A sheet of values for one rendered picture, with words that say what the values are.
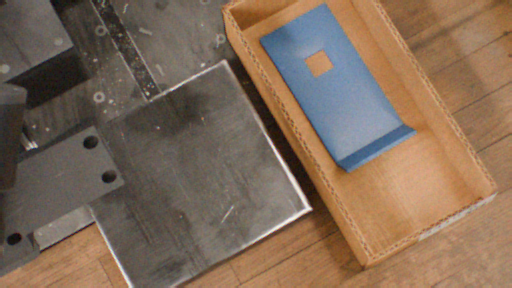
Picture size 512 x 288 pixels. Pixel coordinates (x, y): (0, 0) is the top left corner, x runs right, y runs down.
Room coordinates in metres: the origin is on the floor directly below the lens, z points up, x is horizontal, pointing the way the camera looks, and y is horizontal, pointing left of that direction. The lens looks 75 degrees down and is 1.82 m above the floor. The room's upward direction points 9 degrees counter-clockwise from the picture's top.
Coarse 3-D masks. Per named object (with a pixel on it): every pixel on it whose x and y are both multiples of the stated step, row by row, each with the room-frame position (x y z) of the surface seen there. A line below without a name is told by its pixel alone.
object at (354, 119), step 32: (288, 32) 0.35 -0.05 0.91; (320, 32) 0.34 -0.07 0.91; (288, 64) 0.32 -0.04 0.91; (352, 64) 0.31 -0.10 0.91; (320, 96) 0.28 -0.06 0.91; (352, 96) 0.28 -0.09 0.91; (384, 96) 0.27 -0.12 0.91; (320, 128) 0.25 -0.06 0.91; (352, 128) 0.25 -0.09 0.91; (384, 128) 0.24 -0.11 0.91; (352, 160) 0.22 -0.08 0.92
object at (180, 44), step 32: (64, 0) 0.42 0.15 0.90; (96, 0) 0.41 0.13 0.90; (128, 0) 0.41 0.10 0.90; (160, 0) 0.40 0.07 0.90; (192, 0) 0.40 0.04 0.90; (224, 0) 0.39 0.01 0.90; (128, 32) 0.38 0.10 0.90; (160, 32) 0.37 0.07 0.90; (192, 32) 0.37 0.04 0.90; (224, 32) 0.36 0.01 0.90; (96, 64) 0.35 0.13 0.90; (128, 64) 0.35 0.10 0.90; (160, 64) 0.34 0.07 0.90; (192, 64) 0.34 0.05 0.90; (64, 96) 0.33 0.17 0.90; (96, 96) 0.32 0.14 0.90; (128, 96) 0.32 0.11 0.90; (256, 96) 0.30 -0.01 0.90; (32, 128) 0.30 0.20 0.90; (64, 128) 0.30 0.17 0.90; (64, 224) 0.21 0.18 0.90
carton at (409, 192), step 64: (256, 0) 0.36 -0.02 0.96; (320, 0) 0.38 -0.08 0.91; (256, 64) 0.30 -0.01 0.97; (320, 64) 0.31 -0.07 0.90; (384, 64) 0.30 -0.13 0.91; (448, 128) 0.22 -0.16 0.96; (320, 192) 0.19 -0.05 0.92; (384, 192) 0.19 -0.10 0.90; (448, 192) 0.18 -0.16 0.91; (384, 256) 0.13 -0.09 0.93
